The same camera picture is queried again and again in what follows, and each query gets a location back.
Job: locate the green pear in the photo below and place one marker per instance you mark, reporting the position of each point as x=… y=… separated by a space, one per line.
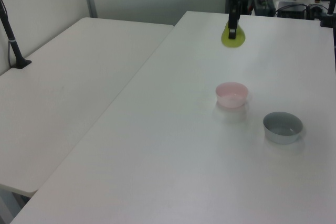
x=226 y=41

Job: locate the pink plastic bowl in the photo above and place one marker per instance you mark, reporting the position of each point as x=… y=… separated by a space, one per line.
x=231 y=95

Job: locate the grey plastic bowl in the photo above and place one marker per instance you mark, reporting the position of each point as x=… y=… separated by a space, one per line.
x=283 y=128

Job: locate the black equipment box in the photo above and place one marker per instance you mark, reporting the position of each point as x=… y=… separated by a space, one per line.
x=263 y=5

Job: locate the adjacent white table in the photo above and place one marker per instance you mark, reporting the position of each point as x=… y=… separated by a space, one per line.
x=60 y=90

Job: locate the black camera pole with clamp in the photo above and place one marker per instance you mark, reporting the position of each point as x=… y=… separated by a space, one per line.
x=329 y=11

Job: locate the black camera pole with base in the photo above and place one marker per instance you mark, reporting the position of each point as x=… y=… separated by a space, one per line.
x=11 y=43

